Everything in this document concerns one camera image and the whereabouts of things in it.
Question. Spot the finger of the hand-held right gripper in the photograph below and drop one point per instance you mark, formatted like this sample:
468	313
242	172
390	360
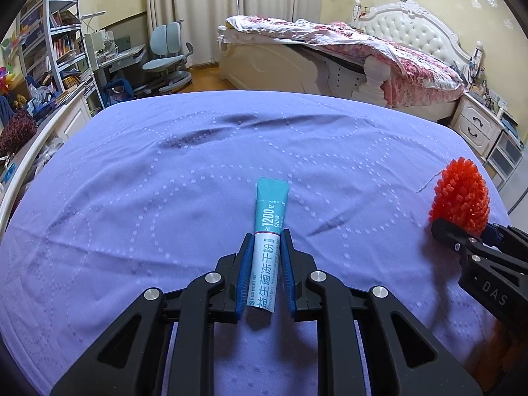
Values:
491	236
449	235

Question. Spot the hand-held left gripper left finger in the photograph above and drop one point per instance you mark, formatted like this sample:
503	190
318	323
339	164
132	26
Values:
243	282

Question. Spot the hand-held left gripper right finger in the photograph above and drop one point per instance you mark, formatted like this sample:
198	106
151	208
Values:
288	282

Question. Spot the red foam fruit net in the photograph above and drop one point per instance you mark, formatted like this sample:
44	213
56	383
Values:
462	194

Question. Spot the teal and white sachet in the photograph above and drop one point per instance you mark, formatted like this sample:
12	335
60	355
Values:
268	231

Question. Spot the person's right forearm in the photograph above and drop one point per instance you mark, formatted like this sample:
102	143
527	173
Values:
507	354

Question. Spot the clear plastic drawer unit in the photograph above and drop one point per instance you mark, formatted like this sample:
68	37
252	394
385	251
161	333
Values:
505	156

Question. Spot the white nightstand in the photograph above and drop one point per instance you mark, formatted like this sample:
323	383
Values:
474	123

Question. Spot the assorted bottles cluster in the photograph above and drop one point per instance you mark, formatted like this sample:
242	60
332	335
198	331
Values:
482	82

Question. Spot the pink floral quilt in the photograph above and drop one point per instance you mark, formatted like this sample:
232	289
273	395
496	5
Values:
371	49

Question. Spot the blue storage crate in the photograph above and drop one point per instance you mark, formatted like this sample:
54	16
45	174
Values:
117	93

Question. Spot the light blue desk chair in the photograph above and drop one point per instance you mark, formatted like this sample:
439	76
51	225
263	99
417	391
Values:
165	49

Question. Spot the grey study desk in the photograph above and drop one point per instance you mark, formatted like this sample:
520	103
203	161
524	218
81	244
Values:
119	62

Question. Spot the dark red fuzzy ball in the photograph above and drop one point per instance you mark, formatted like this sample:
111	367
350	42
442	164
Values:
16	132

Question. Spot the beige curtain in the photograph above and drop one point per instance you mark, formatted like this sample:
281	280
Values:
198	8

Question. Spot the white desk lamp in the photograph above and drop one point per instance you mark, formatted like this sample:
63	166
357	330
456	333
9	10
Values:
93	16

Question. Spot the white bookshelf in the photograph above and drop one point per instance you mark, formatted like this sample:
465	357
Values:
53	41

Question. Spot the white bed frame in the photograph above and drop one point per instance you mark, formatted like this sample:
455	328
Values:
264	57

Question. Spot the white curved bed rail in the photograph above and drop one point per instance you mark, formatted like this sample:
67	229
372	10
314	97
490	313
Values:
37	140

